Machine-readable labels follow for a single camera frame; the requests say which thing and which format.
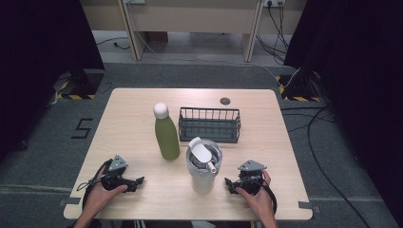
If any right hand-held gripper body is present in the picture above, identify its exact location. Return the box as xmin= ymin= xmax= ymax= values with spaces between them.
xmin=237 ymin=159 xmax=268 ymax=195

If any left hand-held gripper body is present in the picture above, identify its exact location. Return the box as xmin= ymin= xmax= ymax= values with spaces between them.
xmin=100 ymin=154 xmax=130 ymax=193

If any green bottle with white cap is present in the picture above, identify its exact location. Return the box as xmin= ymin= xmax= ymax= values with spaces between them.
xmin=152 ymin=102 xmax=181 ymax=161

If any person's right hand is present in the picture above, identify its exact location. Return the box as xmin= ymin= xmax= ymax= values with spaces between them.
xmin=236 ymin=169 xmax=277 ymax=219

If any person's left hand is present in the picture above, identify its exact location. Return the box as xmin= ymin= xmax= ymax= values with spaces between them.
xmin=83 ymin=180 xmax=129 ymax=219

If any white tumbler with lid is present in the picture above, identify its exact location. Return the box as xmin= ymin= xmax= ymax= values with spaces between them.
xmin=185 ymin=136 xmax=223 ymax=195

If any black stand base striped tape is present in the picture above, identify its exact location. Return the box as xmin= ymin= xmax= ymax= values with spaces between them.
xmin=275 ymin=69 xmax=321 ymax=103
xmin=52 ymin=68 xmax=106 ymax=101

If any dark curtain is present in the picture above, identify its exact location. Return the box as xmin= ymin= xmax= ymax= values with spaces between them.
xmin=282 ymin=0 xmax=403 ymax=227
xmin=0 ymin=0 xmax=106 ymax=161

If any beige wooden desk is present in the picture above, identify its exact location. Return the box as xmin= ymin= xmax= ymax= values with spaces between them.
xmin=79 ymin=0 xmax=308 ymax=63

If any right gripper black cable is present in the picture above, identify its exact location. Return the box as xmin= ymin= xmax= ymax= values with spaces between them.
xmin=250 ymin=177 xmax=278 ymax=215

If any black wire basket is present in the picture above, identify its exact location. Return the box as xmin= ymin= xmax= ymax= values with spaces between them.
xmin=178 ymin=106 xmax=242 ymax=144

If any long black floor cable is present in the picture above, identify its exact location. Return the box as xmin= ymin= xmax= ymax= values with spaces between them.
xmin=279 ymin=105 xmax=373 ymax=228

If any short black floor cable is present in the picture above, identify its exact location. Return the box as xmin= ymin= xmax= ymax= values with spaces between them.
xmin=95 ymin=36 xmax=131 ymax=51

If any bundle of black hanging cables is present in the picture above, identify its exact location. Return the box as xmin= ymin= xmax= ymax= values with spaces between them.
xmin=255 ymin=2 xmax=290 ymax=65

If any white wall power outlet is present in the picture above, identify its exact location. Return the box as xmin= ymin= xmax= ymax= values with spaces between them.
xmin=262 ymin=0 xmax=286 ymax=9

